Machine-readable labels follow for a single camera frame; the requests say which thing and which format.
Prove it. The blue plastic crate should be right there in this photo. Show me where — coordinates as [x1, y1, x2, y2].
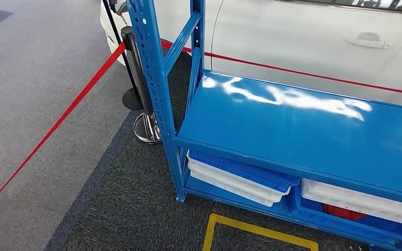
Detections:
[289, 185, 402, 242]
[186, 149, 302, 195]

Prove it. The red item in crate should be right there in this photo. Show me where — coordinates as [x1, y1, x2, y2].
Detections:
[322, 203, 369, 222]

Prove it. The white car door handle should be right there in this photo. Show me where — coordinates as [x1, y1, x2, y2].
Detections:
[343, 31, 391, 50]

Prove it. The blue metal shelf rack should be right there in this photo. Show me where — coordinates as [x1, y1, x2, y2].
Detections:
[126, 0, 402, 251]

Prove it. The white car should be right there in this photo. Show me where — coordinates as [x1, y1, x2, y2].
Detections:
[99, 0, 402, 110]

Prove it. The chrome stanchion base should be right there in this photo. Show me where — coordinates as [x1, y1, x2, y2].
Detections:
[120, 25, 163, 145]

